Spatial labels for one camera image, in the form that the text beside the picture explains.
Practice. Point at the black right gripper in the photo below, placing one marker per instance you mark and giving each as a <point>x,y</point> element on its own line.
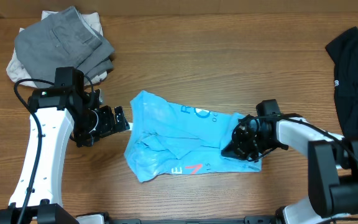
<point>238,140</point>

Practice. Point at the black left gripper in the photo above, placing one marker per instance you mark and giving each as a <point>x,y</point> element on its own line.
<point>109,126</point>

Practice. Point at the light blue printed t-shirt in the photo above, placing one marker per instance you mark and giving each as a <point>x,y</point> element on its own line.
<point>168,138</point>

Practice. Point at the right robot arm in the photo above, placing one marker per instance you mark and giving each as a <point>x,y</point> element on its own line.
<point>332,163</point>

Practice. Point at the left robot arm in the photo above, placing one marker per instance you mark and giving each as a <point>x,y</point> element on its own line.
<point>60,113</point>

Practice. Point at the grey folded trousers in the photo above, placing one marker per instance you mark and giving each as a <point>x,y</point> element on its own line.
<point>62,39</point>

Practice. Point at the black t-shirt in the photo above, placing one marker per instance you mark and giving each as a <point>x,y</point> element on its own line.
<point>343,51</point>

